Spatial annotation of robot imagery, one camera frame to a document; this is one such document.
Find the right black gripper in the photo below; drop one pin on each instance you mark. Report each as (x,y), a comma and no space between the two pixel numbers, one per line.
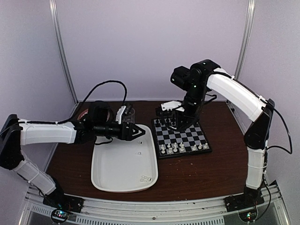
(188,119)

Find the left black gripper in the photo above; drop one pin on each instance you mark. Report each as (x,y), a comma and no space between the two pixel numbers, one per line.
(128,136)

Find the white chess queen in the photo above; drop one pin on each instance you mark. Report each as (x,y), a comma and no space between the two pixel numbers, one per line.
(182,148)

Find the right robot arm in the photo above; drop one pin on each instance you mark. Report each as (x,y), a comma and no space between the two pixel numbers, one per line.
(207,75)

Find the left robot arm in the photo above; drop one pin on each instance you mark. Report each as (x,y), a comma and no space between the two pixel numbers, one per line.
(17,133)

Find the black chess pieces row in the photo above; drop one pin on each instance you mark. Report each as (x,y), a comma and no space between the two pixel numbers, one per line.
(160,122)

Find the white chess piece pair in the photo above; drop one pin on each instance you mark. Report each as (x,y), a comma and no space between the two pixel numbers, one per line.
(145,179)

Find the clear drinking glass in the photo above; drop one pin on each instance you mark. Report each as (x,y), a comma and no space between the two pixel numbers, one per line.
(129,116)

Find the black and white chessboard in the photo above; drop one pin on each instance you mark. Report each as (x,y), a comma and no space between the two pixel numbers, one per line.
(191,136)

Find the white rectangular tray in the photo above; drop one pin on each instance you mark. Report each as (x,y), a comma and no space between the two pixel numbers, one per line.
(116,168)

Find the patterned ceramic plate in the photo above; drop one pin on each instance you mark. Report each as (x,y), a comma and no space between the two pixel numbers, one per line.
(98,113)

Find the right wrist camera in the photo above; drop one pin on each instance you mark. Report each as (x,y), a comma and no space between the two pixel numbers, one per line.
(168,108)

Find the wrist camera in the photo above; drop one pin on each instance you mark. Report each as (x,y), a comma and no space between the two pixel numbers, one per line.
(168,108)
(122,110)

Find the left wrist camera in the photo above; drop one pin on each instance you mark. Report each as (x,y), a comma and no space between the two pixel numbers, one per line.
(122,110)

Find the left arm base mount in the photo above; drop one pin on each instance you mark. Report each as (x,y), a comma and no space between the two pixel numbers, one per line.
(64,202)

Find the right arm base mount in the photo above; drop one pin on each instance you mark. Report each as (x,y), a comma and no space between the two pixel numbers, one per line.
(241,201)

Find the front aluminium rail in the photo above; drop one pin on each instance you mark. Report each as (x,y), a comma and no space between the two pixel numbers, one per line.
(211,211)

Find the right aluminium frame post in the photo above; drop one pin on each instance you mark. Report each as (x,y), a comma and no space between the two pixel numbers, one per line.
(246,37)

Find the aluminium frame post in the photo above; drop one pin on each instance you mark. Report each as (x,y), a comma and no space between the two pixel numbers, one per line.
(246,37)
(62,54)

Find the left aluminium frame post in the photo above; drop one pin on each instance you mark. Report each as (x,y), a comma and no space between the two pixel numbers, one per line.
(62,54)

